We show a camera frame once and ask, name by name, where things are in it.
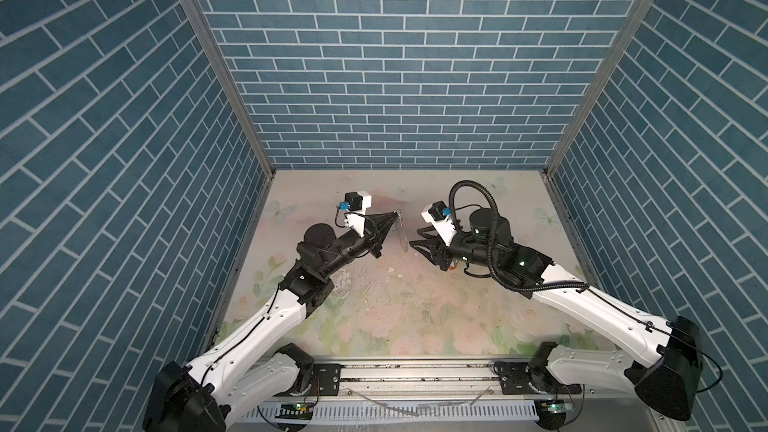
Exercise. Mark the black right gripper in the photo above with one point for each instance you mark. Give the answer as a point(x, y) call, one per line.
point(437, 251)

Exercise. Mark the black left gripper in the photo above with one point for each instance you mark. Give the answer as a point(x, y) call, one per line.
point(376, 229)

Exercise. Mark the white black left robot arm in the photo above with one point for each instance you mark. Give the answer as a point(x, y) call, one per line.
point(213, 391)

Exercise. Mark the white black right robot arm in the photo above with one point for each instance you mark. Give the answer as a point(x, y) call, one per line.
point(657, 360)

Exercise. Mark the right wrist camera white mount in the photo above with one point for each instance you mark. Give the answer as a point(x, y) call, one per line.
point(439, 216)

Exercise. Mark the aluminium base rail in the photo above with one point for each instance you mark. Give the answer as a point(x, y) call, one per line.
point(480, 375)

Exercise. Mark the aluminium corner post left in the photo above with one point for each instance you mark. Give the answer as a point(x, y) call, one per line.
point(210, 47)

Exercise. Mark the aluminium corner post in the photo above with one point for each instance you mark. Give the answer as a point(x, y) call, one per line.
point(619, 45)
point(210, 47)

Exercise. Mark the white slotted cable duct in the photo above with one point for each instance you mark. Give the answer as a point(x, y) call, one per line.
point(360, 412)

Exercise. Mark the aluminium corner post right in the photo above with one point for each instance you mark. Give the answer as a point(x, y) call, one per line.
point(619, 45)

